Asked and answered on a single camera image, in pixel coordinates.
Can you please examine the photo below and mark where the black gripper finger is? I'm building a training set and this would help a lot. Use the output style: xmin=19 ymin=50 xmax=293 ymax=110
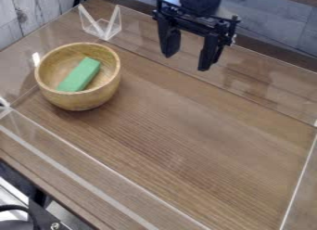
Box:
xmin=158 ymin=17 xmax=180 ymax=58
xmin=198 ymin=33 xmax=225 ymax=71

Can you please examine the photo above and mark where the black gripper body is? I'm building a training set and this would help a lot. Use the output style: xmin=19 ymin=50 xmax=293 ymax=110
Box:
xmin=155 ymin=0 xmax=242 ymax=45

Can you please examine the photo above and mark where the green rectangular block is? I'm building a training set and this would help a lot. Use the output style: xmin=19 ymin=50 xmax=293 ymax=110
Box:
xmin=57 ymin=57 xmax=100 ymax=92

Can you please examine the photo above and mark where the wooden bowl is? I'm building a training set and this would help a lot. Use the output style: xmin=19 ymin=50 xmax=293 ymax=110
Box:
xmin=35 ymin=43 xmax=120 ymax=111

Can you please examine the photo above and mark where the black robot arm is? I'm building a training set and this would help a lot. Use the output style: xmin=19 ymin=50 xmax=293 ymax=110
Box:
xmin=152 ymin=0 xmax=242 ymax=71

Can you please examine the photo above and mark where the clear acrylic corner bracket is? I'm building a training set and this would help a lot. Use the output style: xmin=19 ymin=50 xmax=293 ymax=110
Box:
xmin=77 ymin=5 xmax=122 ymax=41

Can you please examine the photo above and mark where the black metal table frame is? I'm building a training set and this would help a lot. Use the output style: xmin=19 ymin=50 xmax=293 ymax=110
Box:
xmin=0 ymin=160 xmax=71 ymax=230

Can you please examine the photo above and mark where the black cable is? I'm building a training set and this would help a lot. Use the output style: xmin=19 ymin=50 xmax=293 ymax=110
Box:
xmin=0 ymin=204 xmax=36 ymax=230

